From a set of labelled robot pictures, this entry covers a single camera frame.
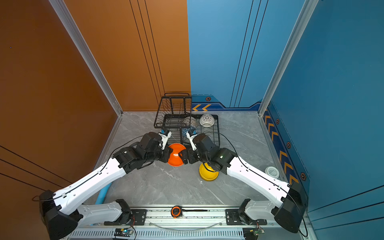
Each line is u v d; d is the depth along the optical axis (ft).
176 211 2.38
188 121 3.65
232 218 2.38
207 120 3.66
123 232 2.33
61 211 1.27
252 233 2.32
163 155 2.11
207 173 2.65
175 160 2.38
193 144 1.84
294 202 1.27
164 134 2.11
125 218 2.16
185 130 2.67
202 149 1.71
